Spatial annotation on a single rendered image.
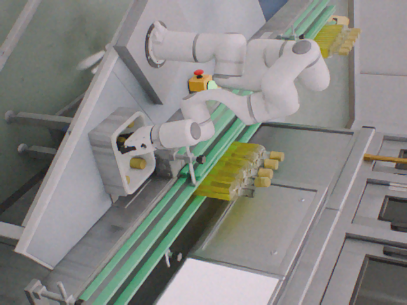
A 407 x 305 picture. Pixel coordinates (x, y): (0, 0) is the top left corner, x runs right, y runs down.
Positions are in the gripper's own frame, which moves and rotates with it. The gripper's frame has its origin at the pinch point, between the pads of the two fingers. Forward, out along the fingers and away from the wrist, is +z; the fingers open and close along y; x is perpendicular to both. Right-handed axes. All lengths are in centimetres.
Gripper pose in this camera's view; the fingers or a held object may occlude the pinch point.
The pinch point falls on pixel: (121, 142)
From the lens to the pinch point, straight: 168.4
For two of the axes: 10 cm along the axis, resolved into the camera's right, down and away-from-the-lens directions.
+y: 4.4, -5.5, 7.1
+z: -8.2, 0.9, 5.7
